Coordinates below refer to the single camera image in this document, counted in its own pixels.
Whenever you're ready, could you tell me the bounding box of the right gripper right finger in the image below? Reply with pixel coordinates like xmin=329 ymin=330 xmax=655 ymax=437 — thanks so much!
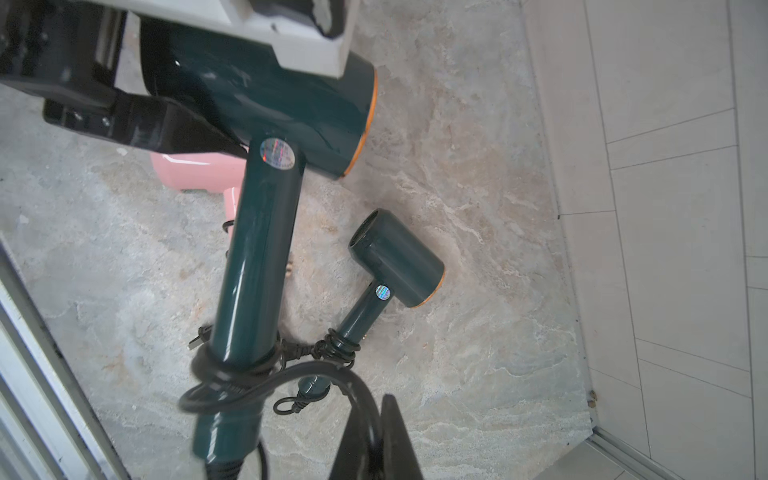
xmin=381 ymin=394 xmax=423 ymax=480

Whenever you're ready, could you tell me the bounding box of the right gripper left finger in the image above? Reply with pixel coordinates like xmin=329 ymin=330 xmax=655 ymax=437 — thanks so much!
xmin=328 ymin=408 xmax=375 ymax=480

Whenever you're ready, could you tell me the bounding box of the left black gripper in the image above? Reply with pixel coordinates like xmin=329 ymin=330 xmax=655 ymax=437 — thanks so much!
xmin=1 ymin=0 xmax=247 ymax=158

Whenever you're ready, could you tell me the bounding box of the pink hair dryer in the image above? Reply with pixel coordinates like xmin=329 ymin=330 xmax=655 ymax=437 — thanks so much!
xmin=150 ymin=152 xmax=246 ymax=224

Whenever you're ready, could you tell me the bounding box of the green hair dryer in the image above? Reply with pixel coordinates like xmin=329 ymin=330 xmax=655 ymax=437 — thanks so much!
xmin=308 ymin=209 xmax=445 ymax=368
xmin=140 ymin=18 xmax=378 ymax=479

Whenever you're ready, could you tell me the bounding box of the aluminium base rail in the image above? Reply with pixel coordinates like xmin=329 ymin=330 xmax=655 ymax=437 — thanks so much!
xmin=1 ymin=251 xmax=130 ymax=479

